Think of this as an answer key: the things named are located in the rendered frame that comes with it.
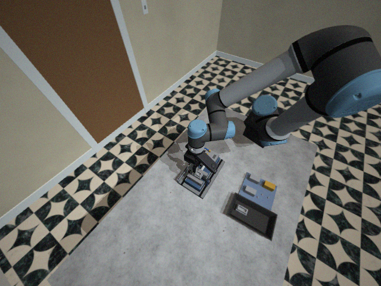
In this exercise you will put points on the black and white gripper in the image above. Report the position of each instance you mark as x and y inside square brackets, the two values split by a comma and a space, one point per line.
[190, 158]

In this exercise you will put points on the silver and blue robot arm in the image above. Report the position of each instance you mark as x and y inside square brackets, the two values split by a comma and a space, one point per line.
[347, 74]

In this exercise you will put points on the yellow block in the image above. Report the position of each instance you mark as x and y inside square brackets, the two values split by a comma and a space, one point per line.
[269, 186]

